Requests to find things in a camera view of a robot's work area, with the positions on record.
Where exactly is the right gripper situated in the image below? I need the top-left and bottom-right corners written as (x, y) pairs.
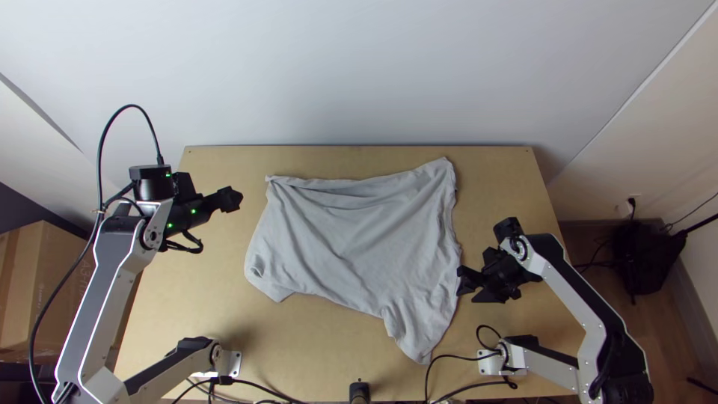
top-left (456, 246), bottom-right (544, 304)

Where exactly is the grey t-shirt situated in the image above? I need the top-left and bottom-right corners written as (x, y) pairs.
top-left (244, 156), bottom-right (464, 366)

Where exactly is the black bag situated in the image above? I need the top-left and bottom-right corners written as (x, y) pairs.
top-left (611, 221), bottom-right (688, 297)

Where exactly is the cardboard box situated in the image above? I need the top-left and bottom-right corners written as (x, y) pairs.
top-left (0, 220), bottom-right (97, 366)

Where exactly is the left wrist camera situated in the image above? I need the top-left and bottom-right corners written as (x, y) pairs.
top-left (174, 172), bottom-right (198, 198)

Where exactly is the black cable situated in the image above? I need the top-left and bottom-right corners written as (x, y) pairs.
top-left (164, 230), bottom-right (205, 255)
top-left (423, 351), bottom-right (502, 404)
top-left (28, 103), bottom-right (165, 404)
top-left (210, 374), bottom-right (307, 404)

